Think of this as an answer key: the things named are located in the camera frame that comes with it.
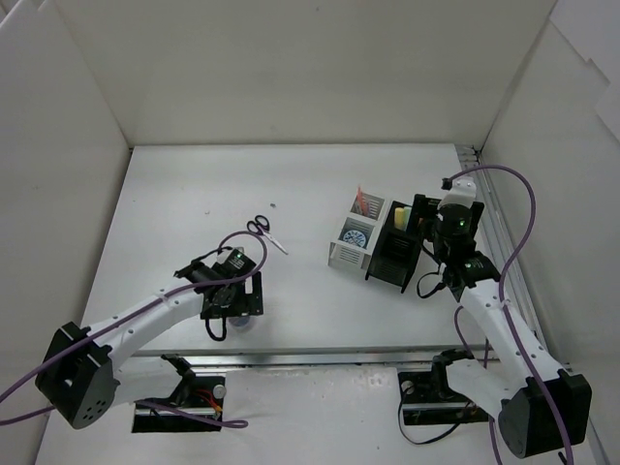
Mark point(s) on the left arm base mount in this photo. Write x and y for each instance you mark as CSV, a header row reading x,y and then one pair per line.
x,y
197,393

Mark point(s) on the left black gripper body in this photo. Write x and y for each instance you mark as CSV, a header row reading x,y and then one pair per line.
x,y
249,294

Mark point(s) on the small clear glitter jar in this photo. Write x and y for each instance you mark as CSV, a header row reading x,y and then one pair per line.
x,y
241,324

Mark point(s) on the black handled scissors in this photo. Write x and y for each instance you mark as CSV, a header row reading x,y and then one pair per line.
x,y
260,225

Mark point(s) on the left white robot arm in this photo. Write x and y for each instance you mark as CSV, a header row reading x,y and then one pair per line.
x,y
88,370

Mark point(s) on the white slotted pen holder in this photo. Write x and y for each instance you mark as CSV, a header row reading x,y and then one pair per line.
x,y
348,257

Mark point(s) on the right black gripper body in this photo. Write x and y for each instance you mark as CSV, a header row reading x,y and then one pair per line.
x,y
419,211

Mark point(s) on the blue lidded jar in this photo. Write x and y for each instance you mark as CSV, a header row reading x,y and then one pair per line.
x,y
355,237

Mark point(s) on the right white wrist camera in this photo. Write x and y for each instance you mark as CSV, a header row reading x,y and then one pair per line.
x,y
460,191

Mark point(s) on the aluminium front rail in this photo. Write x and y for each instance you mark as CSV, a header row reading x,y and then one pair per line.
x,y
289,358

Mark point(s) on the black slotted pen holder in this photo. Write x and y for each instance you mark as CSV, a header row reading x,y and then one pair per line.
x,y
396,254

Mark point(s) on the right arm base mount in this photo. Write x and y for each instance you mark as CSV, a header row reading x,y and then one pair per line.
x,y
425,399

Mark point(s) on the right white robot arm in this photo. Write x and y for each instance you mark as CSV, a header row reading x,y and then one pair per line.
x,y
473,279

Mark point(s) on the yellow highlighter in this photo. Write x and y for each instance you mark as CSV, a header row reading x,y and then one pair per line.
x,y
400,218

